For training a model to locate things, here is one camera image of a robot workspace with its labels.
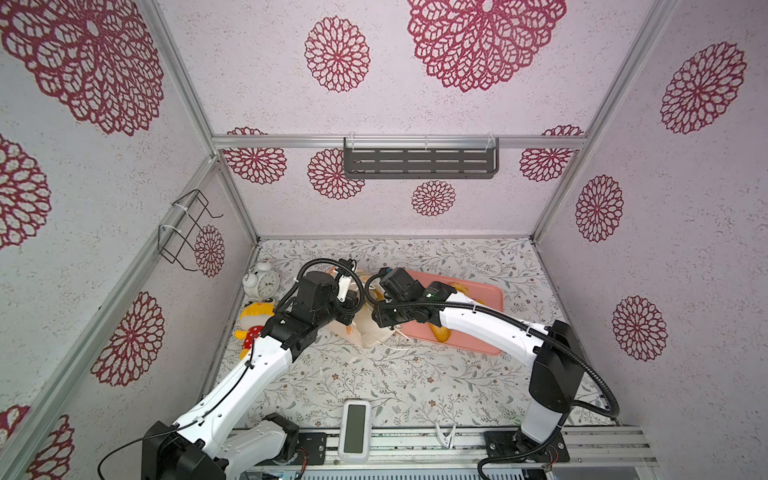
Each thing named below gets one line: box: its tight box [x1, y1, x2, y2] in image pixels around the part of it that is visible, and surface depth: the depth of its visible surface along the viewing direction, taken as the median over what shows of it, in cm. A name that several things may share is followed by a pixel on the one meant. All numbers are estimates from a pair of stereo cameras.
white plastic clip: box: [435, 422, 457, 449], surface depth 76 cm
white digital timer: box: [338, 399, 371, 464], surface depth 74 cm
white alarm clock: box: [242, 259, 281, 301], surface depth 97 cm
